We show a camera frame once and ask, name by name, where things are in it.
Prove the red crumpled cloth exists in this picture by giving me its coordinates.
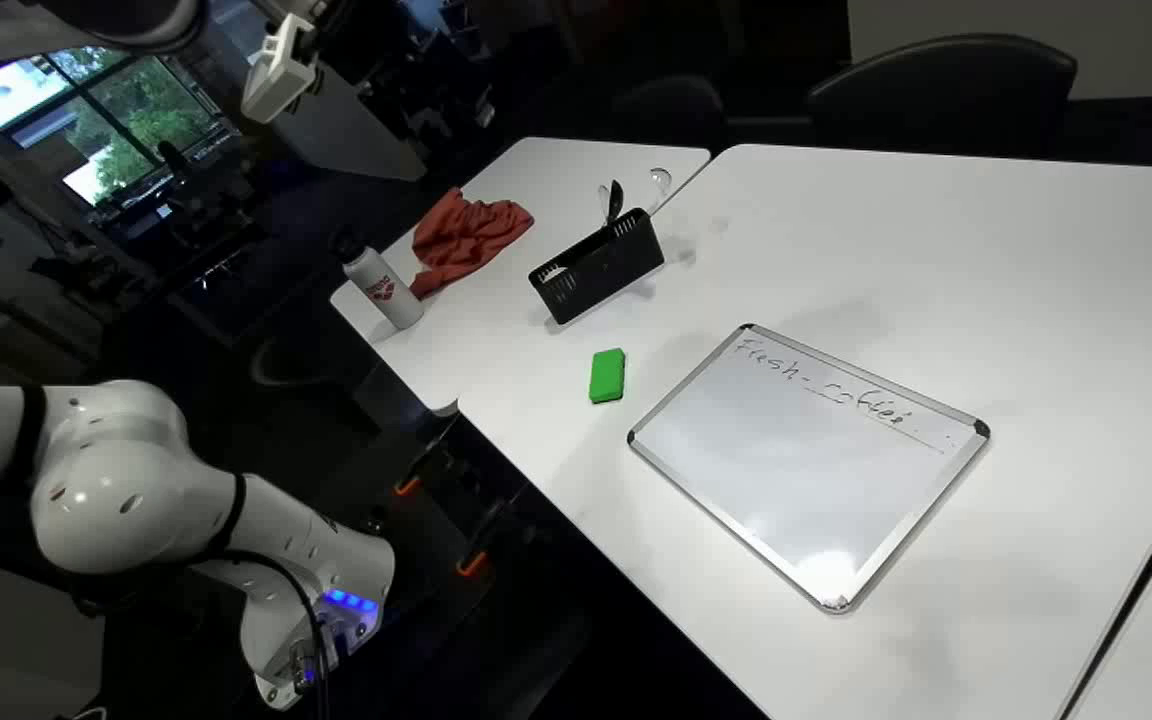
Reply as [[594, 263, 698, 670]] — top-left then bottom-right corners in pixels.
[[412, 188, 530, 296]]

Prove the white bottle with red label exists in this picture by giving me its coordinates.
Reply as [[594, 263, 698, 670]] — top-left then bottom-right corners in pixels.
[[343, 248, 424, 328]]

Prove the black spoon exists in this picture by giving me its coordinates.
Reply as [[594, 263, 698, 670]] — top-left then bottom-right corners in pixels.
[[605, 180, 624, 226]]

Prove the black utensil holder box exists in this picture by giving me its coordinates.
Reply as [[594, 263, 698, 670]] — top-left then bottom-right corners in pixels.
[[526, 210, 662, 323]]

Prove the orange black clamp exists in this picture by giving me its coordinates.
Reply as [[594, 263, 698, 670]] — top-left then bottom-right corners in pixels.
[[452, 548, 486, 582]]

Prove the green rectangular block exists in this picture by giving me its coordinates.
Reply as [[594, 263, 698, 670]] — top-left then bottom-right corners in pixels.
[[588, 347, 626, 406]]

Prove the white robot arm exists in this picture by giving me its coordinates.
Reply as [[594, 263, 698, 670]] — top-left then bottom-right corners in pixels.
[[0, 380, 395, 712]]

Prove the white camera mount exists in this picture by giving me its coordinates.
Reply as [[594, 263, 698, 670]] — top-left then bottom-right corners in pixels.
[[241, 12, 315, 126]]

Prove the small framed whiteboard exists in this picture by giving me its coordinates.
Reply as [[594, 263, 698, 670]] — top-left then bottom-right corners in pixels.
[[626, 323, 990, 611]]

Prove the black office chair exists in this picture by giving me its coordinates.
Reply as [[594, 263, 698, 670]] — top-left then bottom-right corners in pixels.
[[803, 33, 1078, 149]]

